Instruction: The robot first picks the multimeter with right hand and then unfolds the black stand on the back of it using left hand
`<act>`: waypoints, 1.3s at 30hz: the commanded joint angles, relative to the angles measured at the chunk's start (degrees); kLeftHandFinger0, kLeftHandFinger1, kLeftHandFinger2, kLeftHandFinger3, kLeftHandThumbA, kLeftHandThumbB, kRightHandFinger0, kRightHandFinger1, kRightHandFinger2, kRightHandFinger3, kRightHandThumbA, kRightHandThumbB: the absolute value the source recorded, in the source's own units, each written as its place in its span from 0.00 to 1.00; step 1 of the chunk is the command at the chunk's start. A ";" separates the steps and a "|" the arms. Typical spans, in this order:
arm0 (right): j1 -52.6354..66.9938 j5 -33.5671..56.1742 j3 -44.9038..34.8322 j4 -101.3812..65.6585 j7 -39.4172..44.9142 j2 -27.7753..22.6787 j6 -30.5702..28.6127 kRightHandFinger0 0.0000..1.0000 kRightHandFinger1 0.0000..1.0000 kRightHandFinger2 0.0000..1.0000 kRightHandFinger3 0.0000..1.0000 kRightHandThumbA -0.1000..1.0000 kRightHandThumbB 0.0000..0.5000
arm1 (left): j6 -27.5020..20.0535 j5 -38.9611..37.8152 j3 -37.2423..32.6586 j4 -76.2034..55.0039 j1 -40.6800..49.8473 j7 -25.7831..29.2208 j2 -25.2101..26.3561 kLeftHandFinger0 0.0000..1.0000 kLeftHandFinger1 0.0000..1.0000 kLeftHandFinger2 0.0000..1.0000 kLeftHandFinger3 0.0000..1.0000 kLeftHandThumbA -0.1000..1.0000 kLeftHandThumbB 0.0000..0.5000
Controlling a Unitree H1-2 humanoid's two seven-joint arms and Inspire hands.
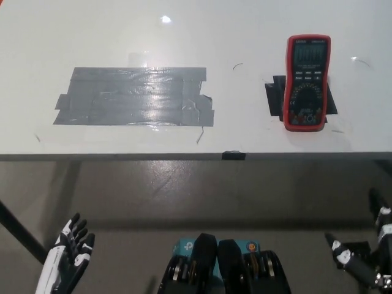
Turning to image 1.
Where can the red digital multimeter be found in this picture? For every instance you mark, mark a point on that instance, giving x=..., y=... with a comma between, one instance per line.
x=306, y=98

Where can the small black tape strip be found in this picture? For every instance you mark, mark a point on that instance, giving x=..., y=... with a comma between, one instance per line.
x=233, y=155

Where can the black tape patch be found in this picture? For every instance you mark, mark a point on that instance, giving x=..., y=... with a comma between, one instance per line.
x=275, y=98

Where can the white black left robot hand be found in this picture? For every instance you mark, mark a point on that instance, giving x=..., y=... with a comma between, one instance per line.
x=56, y=263

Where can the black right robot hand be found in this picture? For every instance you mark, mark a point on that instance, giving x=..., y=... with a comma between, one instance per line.
x=356, y=269

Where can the black teal robot torso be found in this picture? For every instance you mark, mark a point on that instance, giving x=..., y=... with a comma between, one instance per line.
x=228, y=269

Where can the grey duct tape patch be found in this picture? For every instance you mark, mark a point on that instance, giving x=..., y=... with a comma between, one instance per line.
x=128, y=98

